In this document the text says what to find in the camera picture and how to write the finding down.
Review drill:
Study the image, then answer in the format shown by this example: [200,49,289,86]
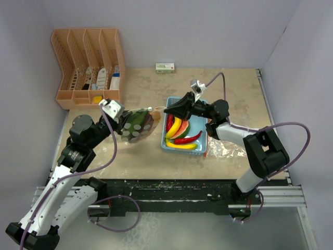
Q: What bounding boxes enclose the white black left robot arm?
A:
[6,111,132,249]

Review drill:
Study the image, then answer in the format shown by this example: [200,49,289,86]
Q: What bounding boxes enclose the clear bag with orange zipper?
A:
[204,137,247,159]

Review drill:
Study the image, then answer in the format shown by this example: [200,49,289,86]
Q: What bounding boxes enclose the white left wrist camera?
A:
[99,99,125,122]

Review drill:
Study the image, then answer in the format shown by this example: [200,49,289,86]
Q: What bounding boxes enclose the green and white small box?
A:
[155,62,175,74]

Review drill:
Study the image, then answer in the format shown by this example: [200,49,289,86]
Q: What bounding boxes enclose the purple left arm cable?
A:
[19,104,118,250]

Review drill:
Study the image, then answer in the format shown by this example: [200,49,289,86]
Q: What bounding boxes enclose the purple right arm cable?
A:
[205,72,312,188]

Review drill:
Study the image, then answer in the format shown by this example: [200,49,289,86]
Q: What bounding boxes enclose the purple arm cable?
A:
[205,72,312,188]
[19,104,118,250]

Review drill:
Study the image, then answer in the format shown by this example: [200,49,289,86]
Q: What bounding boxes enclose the red chili pepper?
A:
[165,114,174,132]
[173,131,202,145]

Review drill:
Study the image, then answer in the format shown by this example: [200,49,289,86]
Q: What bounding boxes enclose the white bottle in organizer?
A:
[96,68,107,90]

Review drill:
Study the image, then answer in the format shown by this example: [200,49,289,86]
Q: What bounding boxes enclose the watermelon slice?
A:
[170,120,190,140]

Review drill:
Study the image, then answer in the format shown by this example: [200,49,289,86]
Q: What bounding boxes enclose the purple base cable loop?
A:
[87,195,143,233]

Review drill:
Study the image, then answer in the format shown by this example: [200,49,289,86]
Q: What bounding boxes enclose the peach plastic file organizer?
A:
[51,28,126,110]

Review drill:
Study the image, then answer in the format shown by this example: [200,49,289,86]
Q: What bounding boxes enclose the black aluminium base frame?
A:
[31,178,318,250]

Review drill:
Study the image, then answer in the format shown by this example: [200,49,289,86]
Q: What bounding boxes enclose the clear polka dot zip bag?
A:
[119,106,166,143]

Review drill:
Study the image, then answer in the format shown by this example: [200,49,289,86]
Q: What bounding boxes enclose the green leafy vegetable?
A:
[121,110,146,142]

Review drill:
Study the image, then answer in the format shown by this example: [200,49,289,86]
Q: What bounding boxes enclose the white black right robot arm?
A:
[164,92,290,204]

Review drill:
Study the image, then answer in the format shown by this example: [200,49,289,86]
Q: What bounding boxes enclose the yellow block in organizer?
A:
[93,96,103,104]

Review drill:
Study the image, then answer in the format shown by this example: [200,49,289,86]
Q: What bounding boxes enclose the yellow banana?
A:
[165,117,182,139]
[165,139,198,150]

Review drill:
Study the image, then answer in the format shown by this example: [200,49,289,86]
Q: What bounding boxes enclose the light blue plastic basket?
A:
[160,96,209,157]

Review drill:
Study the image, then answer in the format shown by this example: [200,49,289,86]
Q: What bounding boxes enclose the orange purple papaya slice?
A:
[134,111,161,141]

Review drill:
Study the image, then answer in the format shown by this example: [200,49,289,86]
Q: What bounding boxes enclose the white blue box in organizer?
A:
[109,65,120,90]

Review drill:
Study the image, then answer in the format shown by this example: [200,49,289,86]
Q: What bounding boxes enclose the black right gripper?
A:
[164,92,214,122]

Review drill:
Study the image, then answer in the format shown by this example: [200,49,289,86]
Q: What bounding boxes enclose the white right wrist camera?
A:
[190,79,207,102]

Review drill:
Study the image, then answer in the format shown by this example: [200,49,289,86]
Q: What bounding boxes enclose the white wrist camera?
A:
[190,79,207,102]
[99,99,125,122]

